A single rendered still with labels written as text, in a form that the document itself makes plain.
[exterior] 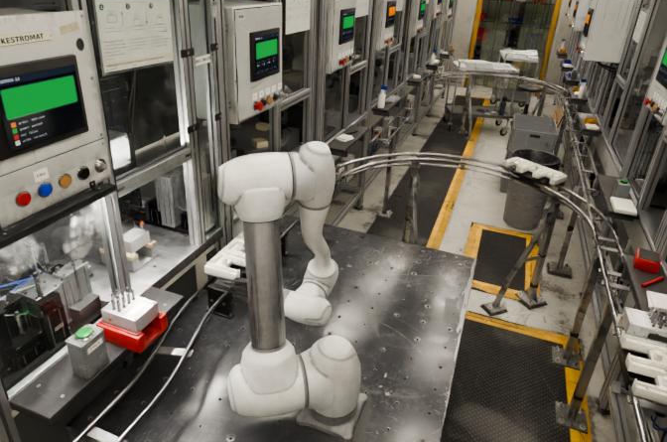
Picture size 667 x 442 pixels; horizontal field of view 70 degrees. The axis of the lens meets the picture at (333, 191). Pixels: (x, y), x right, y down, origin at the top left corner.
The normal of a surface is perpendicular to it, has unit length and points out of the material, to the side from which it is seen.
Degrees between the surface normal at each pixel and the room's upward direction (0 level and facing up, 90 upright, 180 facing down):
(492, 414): 0
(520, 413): 0
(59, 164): 90
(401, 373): 0
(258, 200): 79
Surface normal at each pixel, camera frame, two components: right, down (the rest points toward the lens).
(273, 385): 0.26, 0.10
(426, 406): 0.05, -0.90
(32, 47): 0.93, 0.19
